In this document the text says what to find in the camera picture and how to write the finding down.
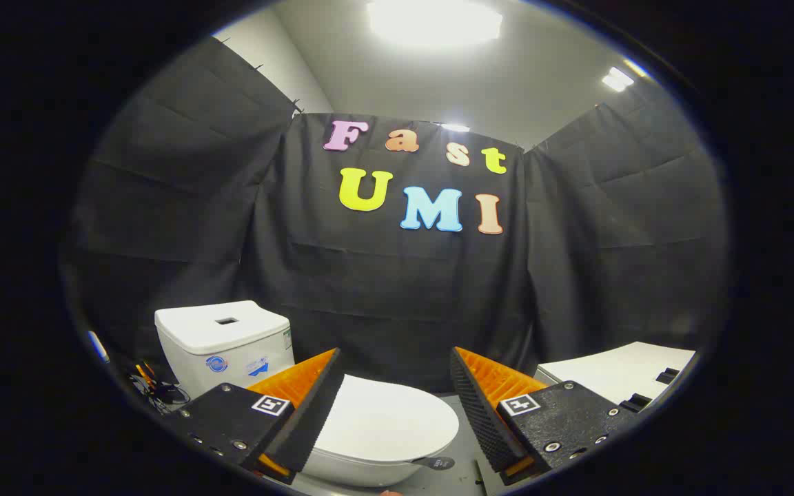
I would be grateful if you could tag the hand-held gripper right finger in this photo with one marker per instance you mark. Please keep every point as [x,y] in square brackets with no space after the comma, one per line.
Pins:
[476,413]

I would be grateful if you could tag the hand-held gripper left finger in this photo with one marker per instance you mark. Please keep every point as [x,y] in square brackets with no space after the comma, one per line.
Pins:
[311,420]

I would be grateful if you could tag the white toilet lid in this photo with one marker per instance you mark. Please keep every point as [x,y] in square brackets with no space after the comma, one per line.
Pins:
[387,420]

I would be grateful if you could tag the white toilet bowl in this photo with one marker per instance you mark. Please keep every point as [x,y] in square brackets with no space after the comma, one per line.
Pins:
[362,472]

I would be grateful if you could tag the white toilet tank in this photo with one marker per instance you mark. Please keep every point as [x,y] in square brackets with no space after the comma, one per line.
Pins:
[221,341]

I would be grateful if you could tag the black backdrop cloth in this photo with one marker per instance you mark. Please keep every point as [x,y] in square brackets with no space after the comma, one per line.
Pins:
[397,289]

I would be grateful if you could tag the grey white cabinet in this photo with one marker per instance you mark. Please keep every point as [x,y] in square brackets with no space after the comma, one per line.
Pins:
[617,372]

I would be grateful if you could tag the small ceiling light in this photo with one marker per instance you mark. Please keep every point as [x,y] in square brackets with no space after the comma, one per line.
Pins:
[455,127]
[617,79]

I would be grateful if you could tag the large ceiling light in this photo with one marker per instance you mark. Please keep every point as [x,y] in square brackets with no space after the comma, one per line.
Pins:
[435,21]

